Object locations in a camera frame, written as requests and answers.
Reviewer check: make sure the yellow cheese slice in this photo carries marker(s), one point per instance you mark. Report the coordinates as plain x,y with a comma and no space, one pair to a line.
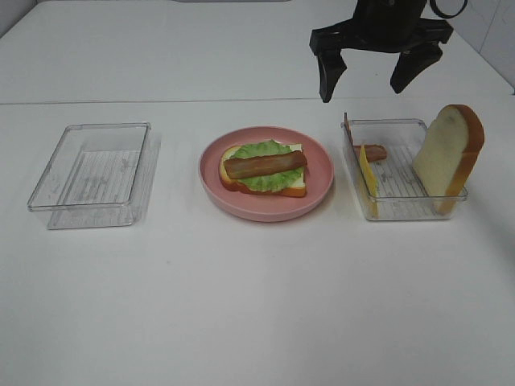
371,184

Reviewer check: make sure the bacon strip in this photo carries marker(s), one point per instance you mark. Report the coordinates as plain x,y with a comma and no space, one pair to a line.
242,168
372,152

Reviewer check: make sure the clear plastic tray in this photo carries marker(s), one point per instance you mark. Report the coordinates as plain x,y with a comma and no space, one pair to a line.
98,176
400,194

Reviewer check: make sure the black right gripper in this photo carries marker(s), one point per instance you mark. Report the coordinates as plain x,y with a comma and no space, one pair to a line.
381,26

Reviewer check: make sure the right clear plastic tray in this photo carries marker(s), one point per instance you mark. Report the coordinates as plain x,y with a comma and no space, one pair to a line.
400,194

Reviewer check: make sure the green lettuce leaf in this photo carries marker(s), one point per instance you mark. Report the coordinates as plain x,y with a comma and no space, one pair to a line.
276,182

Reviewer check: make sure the pink round plate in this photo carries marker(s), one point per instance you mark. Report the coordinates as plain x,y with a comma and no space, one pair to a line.
267,208

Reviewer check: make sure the left clear plastic tray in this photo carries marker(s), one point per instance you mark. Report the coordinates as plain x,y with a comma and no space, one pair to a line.
98,176

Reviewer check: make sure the bread slice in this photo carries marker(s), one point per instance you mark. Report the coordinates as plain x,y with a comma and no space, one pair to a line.
448,154
234,185

